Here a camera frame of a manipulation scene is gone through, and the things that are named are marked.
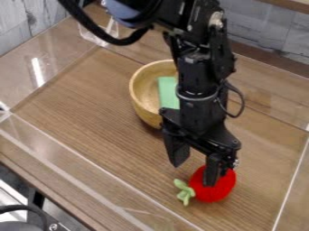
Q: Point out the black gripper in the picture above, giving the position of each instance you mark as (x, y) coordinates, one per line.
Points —
(195, 126)

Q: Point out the red plush fruit green stem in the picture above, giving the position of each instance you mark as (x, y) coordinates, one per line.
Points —
(193, 190)

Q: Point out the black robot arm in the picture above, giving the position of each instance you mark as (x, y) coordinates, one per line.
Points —
(195, 34)

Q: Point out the green rectangular block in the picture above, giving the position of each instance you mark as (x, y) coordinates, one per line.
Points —
(167, 92)

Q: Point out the light wooden bowl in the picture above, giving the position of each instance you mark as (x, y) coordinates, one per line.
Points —
(143, 90)

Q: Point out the clear acrylic table barrier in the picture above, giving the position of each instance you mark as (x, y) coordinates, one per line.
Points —
(105, 169)

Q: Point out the black metal table frame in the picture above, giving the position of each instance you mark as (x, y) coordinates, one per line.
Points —
(50, 217)

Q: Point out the clear acrylic corner bracket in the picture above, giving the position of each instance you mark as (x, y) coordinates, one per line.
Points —
(92, 35)

